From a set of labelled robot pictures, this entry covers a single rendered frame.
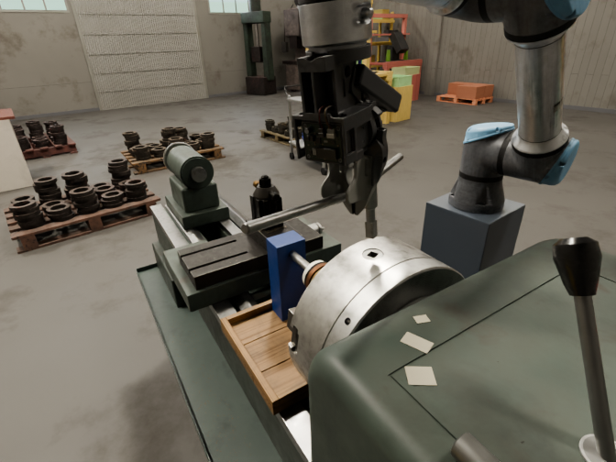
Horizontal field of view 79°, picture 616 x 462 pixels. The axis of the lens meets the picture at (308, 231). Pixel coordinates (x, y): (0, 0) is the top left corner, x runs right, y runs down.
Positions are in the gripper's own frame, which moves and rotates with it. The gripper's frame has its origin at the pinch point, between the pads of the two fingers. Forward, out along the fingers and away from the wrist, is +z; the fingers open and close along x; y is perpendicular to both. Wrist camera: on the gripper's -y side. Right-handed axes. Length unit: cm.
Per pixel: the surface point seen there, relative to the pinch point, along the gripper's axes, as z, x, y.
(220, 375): 78, -59, -1
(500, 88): 197, -212, -1015
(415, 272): 10.8, 7.8, -2.3
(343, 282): 12.3, -1.2, 3.3
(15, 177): 108, -535, -67
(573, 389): 8.6, 28.1, 9.6
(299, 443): 46.1, -7.3, 13.7
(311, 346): 20.2, -2.9, 10.7
